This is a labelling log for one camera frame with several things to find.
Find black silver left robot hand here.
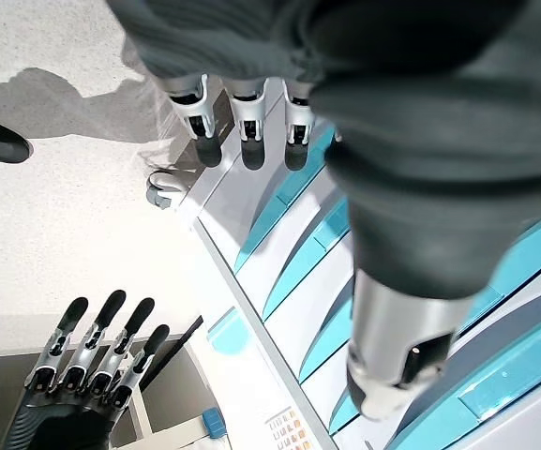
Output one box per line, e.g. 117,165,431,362
108,0,541,421

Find white hospital bed frame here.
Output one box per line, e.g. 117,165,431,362
127,327,227,450

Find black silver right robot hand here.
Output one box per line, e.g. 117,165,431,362
11,289,173,450

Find white medical cart blue drawers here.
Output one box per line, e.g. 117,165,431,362
175,88,541,450

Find light blue plastic bin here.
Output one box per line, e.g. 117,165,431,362
206,307,252,353

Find grey cart caster wheel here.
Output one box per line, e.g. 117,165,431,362
145,171,188,211

